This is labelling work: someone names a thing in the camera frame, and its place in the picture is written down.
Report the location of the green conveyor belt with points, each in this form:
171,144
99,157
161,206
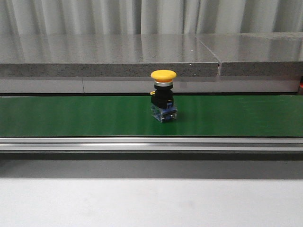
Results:
247,116

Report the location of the grey speckled stone counter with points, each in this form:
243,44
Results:
205,63

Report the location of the red plastic tray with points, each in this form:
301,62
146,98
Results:
300,90

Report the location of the white pleated curtain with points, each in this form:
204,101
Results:
24,17

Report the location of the aluminium conveyor side rail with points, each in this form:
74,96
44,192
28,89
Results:
150,145

